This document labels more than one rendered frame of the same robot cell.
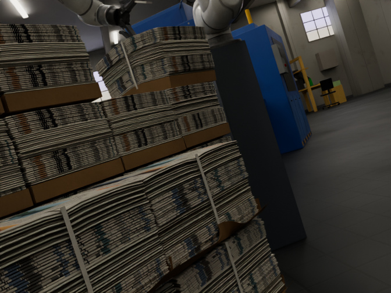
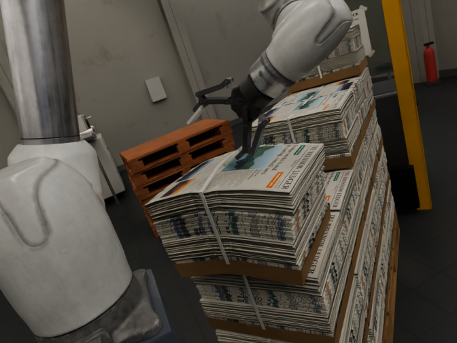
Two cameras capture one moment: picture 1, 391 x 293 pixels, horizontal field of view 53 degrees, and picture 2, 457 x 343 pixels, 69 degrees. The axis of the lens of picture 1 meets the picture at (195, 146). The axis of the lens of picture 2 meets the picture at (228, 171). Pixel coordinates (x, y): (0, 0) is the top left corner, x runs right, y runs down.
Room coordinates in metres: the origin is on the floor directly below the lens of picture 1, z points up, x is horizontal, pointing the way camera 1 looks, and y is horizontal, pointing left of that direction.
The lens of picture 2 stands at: (2.44, -0.05, 1.31)
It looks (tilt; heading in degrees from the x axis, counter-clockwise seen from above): 17 degrees down; 173
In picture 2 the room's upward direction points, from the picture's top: 19 degrees counter-clockwise
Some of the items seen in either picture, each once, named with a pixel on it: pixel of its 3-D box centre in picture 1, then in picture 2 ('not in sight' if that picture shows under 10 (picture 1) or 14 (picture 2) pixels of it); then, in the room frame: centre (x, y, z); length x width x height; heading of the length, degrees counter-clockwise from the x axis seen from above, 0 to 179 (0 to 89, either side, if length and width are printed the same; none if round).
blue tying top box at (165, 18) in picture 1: (166, 29); not in sight; (3.71, -0.08, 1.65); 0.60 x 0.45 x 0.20; 68
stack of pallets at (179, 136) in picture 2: not in sight; (183, 171); (-1.08, -0.11, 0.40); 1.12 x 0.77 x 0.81; 101
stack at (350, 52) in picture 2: not in sight; (345, 150); (0.73, 0.83, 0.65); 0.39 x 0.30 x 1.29; 49
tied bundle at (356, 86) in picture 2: not in sight; (321, 115); (0.96, 0.64, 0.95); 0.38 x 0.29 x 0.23; 49
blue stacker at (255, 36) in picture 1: (253, 88); not in sight; (6.20, -1.16, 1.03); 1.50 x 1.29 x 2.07; 158
